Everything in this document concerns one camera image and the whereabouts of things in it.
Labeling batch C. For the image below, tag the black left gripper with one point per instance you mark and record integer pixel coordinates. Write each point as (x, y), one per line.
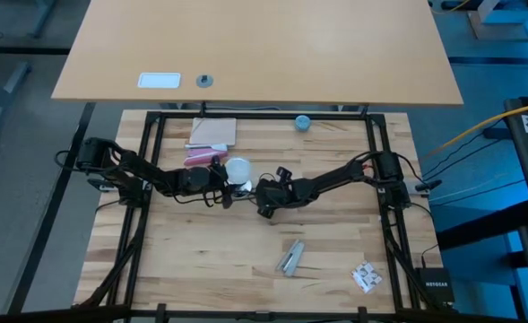
(214, 181)

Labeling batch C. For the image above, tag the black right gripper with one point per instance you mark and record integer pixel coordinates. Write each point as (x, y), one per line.
(277, 193)

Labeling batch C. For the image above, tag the white floodlight bulb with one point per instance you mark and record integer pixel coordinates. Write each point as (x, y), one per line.
(238, 170)

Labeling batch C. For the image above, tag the round silver lamp socket base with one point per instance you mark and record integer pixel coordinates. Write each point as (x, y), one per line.
(247, 187)

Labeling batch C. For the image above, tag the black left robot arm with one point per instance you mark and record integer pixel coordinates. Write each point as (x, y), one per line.
(147, 172)

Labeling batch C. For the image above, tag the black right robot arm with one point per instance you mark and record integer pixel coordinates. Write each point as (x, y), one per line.
(335, 177)

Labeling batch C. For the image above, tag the pink and white stapler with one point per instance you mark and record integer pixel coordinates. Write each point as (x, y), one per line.
(203, 156)

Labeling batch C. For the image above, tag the grey metal stapler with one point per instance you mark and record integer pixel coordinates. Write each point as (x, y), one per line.
(290, 259)

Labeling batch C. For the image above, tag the white rectangular desk plate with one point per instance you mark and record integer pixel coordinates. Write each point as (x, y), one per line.
(159, 81)

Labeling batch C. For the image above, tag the large tan wooden desk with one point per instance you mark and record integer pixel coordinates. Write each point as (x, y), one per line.
(263, 49)

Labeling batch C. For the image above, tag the grey table leg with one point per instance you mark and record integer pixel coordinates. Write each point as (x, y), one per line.
(8, 89)

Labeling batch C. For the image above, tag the grey metal stand base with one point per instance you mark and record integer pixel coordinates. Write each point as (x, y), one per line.
(499, 27)

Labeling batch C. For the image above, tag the black aluminium rig frame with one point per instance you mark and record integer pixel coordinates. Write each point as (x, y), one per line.
(263, 115)

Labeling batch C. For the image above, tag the black Netgear network switch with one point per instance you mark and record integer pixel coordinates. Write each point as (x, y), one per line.
(436, 285)

